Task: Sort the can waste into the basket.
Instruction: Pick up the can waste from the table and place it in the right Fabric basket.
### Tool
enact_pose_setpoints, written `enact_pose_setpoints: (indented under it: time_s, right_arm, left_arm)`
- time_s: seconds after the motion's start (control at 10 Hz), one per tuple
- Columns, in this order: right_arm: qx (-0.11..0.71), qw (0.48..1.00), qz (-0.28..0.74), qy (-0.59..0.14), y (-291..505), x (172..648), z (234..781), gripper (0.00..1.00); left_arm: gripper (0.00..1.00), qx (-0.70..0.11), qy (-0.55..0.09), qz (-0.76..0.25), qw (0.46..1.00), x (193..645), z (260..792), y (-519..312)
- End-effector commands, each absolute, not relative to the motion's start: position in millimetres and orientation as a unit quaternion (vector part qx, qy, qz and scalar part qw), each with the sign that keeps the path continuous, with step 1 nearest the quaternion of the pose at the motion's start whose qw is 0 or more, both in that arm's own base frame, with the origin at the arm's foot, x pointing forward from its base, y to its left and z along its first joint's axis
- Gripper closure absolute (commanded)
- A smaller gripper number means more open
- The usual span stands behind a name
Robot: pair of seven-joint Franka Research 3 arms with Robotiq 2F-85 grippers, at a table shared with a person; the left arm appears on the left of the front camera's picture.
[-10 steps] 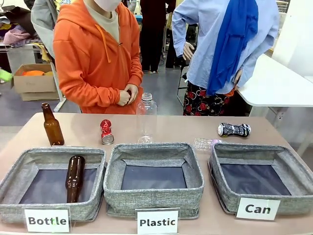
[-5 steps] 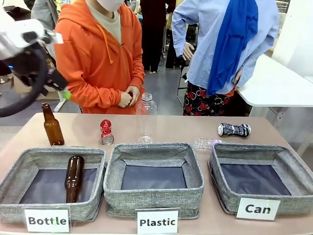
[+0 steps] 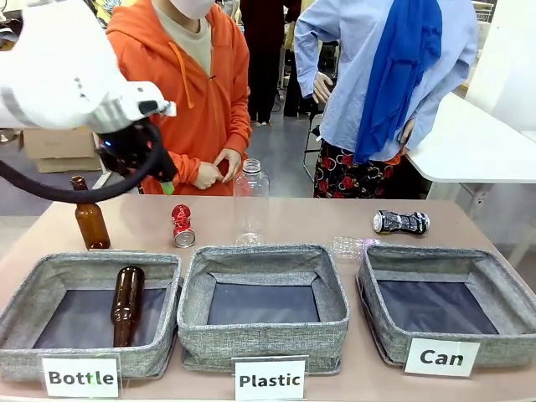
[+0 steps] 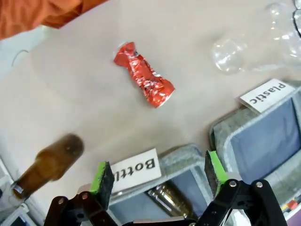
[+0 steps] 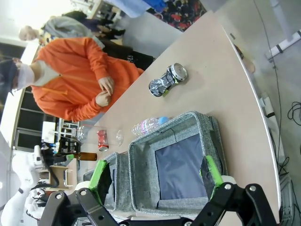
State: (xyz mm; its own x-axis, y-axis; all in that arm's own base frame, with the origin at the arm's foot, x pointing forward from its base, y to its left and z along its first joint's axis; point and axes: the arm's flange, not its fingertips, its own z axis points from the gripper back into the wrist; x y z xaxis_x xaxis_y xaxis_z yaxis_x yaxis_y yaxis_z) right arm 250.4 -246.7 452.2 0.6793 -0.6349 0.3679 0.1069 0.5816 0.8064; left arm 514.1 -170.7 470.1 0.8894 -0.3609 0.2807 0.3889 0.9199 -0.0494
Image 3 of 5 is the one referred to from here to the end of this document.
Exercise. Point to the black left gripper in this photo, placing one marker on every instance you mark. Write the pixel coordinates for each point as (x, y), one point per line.
(132, 146)

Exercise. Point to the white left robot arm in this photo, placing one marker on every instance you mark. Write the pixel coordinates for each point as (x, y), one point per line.
(58, 71)

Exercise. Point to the crushed red can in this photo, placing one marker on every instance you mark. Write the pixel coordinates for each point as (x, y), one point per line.
(182, 226)

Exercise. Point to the grey fabric basket bottle label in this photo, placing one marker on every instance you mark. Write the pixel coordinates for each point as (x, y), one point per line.
(90, 310)

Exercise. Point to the grey fabric basket plastic label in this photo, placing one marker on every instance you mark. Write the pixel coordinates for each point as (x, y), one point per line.
(263, 307)

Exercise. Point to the crushed black can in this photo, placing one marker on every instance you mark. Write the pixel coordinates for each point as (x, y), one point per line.
(402, 222)

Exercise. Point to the grey fabric basket can label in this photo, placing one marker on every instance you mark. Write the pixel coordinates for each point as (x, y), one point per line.
(448, 301)

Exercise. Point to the white can label sign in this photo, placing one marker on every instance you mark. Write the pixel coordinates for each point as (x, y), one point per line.
(441, 357)

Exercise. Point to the person's right hand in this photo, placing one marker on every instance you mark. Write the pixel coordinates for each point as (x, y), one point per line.
(207, 175)

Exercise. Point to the person's left hand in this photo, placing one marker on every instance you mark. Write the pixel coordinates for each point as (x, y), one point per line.
(230, 164)

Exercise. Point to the standing brown glass bottle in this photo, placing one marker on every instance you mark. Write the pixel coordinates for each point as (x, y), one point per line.
(91, 220)

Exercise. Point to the person in orange hoodie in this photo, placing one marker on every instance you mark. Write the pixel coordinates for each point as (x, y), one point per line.
(201, 92)

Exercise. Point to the cardboard box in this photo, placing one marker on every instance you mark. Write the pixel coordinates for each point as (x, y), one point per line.
(58, 148)

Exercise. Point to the lying brown glass bottle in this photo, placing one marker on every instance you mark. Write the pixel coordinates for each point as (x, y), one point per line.
(127, 305)

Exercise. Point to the person in dark clothes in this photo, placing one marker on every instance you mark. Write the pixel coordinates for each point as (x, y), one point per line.
(268, 58)

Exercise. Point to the crushed clear plastic bottle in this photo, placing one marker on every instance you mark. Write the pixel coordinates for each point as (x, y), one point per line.
(354, 246)

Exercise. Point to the white bottle label sign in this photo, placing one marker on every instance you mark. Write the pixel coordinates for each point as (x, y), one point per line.
(81, 377)

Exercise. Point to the white plastic label sign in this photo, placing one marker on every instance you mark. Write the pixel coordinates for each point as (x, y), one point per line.
(269, 379)

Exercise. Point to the mannequin in blue shirt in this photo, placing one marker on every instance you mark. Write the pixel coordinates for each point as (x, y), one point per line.
(385, 96)

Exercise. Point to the white side table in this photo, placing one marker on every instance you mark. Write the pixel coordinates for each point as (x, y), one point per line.
(473, 146)

